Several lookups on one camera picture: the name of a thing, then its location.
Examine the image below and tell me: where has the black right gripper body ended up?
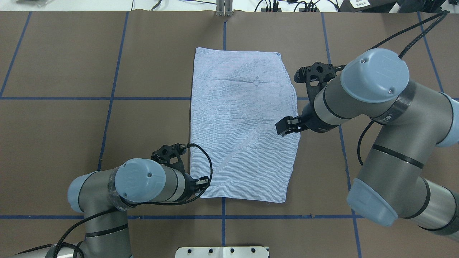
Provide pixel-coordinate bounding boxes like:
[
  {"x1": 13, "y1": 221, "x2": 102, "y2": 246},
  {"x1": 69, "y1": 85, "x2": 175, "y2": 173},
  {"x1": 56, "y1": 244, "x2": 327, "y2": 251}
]
[{"x1": 300, "y1": 104, "x2": 338, "y2": 133}]

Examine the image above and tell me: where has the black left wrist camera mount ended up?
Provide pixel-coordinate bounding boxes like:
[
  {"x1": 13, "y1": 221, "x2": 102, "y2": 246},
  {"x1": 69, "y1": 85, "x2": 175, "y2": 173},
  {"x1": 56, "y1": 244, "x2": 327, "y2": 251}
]
[{"x1": 151, "y1": 143, "x2": 186, "y2": 173}]

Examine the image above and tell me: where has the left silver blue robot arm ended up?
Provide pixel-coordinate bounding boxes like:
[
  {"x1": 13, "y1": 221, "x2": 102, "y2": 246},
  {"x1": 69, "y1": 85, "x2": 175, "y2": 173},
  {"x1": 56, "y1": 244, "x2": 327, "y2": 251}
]
[{"x1": 14, "y1": 158, "x2": 213, "y2": 258}]

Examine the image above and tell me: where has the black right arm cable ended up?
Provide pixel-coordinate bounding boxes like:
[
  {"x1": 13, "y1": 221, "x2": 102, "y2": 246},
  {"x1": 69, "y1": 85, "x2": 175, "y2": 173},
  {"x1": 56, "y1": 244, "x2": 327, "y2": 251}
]
[{"x1": 333, "y1": 10, "x2": 450, "y2": 166}]

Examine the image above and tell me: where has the grey aluminium post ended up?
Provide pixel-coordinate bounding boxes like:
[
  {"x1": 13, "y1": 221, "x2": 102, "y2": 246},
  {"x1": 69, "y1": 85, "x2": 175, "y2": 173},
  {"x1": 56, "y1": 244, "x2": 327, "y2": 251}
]
[{"x1": 216, "y1": 0, "x2": 234, "y2": 17}]

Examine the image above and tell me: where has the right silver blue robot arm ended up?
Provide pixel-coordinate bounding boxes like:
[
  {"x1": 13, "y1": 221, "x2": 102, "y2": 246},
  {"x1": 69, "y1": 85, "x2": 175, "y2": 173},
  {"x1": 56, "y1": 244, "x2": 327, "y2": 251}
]
[{"x1": 276, "y1": 48, "x2": 458, "y2": 241}]

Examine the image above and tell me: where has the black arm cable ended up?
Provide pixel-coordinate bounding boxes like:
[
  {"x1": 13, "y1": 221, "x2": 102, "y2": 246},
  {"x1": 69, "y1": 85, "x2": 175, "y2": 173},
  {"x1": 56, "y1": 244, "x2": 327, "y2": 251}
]
[
  {"x1": 50, "y1": 143, "x2": 213, "y2": 258},
  {"x1": 333, "y1": 10, "x2": 450, "y2": 166}
]

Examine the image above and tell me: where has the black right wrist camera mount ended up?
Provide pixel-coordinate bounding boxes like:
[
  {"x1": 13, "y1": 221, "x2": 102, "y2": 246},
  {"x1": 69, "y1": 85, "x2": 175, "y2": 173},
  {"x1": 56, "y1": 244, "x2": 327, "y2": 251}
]
[{"x1": 293, "y1": 62, "x2": 346, "y2": 106}]

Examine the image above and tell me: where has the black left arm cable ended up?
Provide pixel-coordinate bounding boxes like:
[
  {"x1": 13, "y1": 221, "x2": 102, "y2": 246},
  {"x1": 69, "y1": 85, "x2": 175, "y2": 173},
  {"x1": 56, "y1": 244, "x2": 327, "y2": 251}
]
[{"x1": 50, "y1": 143, "x2": 213, "y2": 258}]

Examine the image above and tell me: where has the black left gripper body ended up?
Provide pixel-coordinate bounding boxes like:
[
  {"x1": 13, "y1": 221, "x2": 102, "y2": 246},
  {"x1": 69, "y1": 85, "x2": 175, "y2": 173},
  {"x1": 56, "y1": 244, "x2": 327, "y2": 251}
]
[{"x1": 183, "y1": 173, "x2": 201, "y2": 201}]

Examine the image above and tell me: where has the light blue striped shirt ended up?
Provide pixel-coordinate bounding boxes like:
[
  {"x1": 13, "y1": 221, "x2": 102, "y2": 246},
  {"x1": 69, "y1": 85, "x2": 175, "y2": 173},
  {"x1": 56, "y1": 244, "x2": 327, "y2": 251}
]
[{"x1": 190, "y1": 47, "x2": 301, "y2": 204}]

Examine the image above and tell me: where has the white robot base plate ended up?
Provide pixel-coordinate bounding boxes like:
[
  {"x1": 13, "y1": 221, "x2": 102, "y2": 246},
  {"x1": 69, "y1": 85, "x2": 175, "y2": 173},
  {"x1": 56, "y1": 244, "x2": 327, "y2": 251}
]
[{"x1": 175, "y1": 246, "x2": 270, "y2": 258}]

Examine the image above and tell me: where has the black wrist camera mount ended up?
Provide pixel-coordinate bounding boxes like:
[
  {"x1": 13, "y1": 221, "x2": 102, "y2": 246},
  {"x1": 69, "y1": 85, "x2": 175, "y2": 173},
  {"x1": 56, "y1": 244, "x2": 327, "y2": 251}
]
[
  {"x1": 293, "y1": 62, "x2": 346, "y2": 106},
  {"x1": 151, "y1": 143, "x2": 186, "y2": 173}
]

